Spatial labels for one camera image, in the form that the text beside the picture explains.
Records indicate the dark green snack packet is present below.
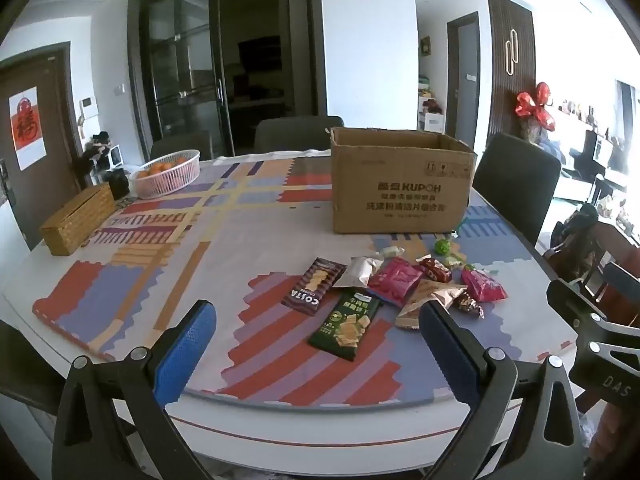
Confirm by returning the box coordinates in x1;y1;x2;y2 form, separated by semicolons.
307;287;385;362

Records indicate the grey interior door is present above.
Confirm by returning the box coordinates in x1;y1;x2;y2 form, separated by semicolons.
446;11;481;146

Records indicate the rose gold snack packet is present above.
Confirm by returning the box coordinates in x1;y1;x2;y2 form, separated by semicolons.
395;280;468;331

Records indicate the black television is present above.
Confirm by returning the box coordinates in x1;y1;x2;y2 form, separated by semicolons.
237;36;282;68

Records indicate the red and white door poster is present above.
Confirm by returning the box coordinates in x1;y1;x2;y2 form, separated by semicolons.
9;86;47;170

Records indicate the woven tissue box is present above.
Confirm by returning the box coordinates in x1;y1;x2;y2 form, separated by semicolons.
40;183;117;257

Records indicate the black framed glass door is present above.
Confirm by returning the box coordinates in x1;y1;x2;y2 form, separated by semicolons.
127;0;236;158

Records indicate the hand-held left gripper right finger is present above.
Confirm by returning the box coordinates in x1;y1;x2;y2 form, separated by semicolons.
418;300;586;480

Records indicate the gold wall ornament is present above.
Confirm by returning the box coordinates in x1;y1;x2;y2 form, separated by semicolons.
502;30;518;77

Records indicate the brown candy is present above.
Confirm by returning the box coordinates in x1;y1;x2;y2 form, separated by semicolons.
419;255;453;283

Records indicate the brown cardboard box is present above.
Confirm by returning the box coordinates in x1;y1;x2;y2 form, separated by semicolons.
329;127;478;235

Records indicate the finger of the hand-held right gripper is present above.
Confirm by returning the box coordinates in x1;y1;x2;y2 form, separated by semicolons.
546;279;640;342

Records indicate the red foil balloon flower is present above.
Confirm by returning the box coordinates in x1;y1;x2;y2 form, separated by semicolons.
516;82;557;131

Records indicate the colourful patterned table mat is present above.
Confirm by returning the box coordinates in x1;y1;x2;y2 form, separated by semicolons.
31;155;546;406

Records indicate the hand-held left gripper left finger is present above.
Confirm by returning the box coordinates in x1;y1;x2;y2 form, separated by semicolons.
51;299;221;480

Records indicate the pile of oranges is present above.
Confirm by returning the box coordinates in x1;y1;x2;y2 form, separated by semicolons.
136;156;188;181

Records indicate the dark slatted wall panel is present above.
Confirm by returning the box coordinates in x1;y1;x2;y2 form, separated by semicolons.
487;0;538;151

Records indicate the pink snack packet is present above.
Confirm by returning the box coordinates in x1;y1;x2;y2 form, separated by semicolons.
367;257;425;308
460;265;508;303

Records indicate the small dark candy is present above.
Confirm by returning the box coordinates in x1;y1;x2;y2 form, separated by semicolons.
455;292;486;318

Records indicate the wooden chair with dark cloth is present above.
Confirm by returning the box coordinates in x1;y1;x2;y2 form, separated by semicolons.
542;205;640;321

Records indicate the white wire basket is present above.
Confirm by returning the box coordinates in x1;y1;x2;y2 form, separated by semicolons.
129;149;202;199

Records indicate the dark grey dining chair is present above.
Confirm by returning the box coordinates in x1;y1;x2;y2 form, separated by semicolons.
254;116;346;153
472;132;563;246
150;130;213;161

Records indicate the white snack packet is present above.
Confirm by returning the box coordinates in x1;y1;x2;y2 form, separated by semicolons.
332;256;385;289

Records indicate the small black box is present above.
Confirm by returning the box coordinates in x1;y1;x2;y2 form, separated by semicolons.
107;169;132;201

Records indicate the white toy shelf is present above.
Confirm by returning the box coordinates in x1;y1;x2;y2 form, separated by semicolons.
417;75;446;133

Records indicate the dark brown snack packet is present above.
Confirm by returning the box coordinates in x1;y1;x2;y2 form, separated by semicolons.
281;257;348;317

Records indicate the brown entrance door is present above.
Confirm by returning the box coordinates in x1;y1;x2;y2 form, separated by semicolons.
0;42;83;251

